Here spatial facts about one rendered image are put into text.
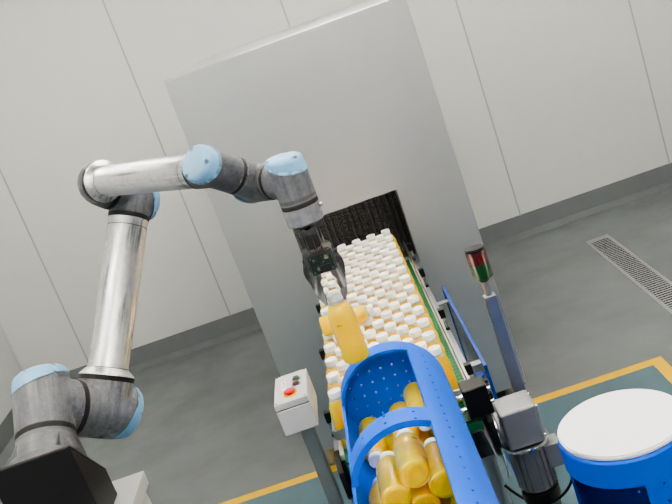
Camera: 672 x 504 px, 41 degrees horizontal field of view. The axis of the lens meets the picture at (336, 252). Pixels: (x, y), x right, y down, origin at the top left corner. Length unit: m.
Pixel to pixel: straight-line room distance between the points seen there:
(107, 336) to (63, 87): 4.29
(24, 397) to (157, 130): 4.34
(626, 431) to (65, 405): 1.36
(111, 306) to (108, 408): 0.28
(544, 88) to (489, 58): 0.46
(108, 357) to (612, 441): 1.32
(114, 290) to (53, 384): 0.31
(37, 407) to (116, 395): 0.22
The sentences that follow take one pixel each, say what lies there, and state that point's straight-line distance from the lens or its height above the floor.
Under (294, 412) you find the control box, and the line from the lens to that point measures 2.58.
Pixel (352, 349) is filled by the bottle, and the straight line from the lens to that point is 2.21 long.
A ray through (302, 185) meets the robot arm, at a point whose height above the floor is 1.72.
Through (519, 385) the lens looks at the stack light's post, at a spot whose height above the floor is 0.79.
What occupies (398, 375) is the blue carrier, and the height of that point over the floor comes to 1.13.
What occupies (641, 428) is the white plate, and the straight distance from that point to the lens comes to 2.06.
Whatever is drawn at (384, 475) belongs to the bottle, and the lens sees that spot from 1.98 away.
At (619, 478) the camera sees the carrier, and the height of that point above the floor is 0.99.
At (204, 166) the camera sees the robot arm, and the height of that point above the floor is 1.84.
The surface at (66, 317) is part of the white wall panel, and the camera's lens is 7.05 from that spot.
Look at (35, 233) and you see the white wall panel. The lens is 6.92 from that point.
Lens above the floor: 2.10
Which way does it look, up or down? 15 degrees down
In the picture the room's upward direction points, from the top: 20 degrees counter-clockwise
